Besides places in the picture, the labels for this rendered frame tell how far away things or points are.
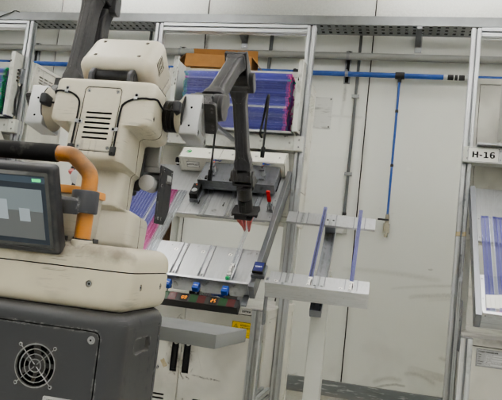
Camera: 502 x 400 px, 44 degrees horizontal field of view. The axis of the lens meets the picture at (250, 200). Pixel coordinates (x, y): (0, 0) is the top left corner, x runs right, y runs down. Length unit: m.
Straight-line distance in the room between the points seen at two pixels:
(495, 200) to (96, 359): 1.87
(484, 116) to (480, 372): 1.10
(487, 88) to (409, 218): 1.43
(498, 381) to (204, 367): 1.13
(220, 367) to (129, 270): 1.46
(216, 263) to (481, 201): 1.09
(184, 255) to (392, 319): 2.04
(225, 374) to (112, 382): 1.42
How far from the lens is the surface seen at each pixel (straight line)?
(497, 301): 2.25
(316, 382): 2.33
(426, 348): 4.17
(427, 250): 4.15
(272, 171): 2.68
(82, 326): 1.23
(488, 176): 2.88
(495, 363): 2.53
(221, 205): 2.62
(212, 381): 2.64
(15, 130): 3.33
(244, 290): 2.25
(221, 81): 1.90
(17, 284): 1.29
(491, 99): 2.95
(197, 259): 2.38
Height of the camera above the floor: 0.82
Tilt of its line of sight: 5 degrees up
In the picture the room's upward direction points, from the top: 6 degrees clockwise
